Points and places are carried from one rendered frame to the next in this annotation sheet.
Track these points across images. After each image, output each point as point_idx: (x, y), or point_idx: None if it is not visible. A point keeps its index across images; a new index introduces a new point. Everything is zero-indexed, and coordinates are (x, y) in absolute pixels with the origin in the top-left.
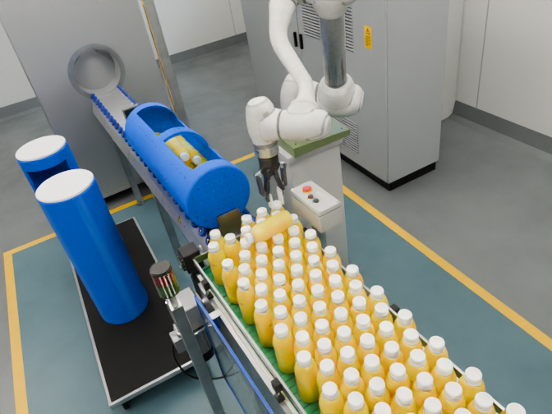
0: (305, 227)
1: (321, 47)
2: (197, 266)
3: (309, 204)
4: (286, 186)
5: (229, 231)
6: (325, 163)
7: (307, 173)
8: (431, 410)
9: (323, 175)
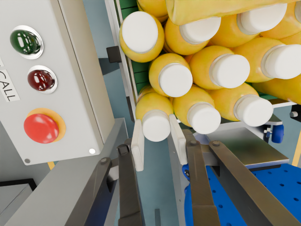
0: (112, 60)
1: None
2: None
3: (58, 41)
4: (106, 157)
5: (239, 136)
6: (34, 216)
7: (66, 210)
8: None
9: (50, 200)
